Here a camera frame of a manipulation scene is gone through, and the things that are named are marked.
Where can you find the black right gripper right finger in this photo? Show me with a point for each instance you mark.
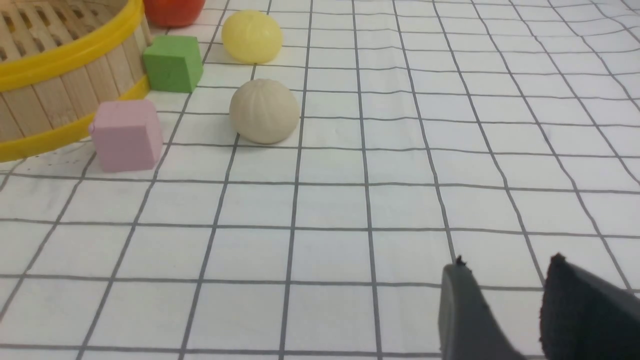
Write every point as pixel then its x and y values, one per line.
pixel 584 317

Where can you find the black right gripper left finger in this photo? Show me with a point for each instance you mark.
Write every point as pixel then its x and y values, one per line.
pixel 466 325

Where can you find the beige bun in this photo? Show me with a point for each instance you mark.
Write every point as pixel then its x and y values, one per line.
pixel 264 111

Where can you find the yellow bun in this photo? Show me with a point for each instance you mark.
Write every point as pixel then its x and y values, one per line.
pixel 252 37

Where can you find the bamboo steamer tray yellow rim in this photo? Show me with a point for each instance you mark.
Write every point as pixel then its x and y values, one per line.
pixel 61 59

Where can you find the white grid tablecloth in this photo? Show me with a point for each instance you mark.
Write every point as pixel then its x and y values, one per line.
pixel 501 131

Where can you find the pink foam cube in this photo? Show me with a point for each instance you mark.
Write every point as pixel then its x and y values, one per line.
pixel 127 135

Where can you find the green foam cube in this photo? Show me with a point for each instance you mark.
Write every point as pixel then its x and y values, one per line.
pixel 173 63

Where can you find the red tomato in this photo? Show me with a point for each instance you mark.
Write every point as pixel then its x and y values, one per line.
pixel 173 13

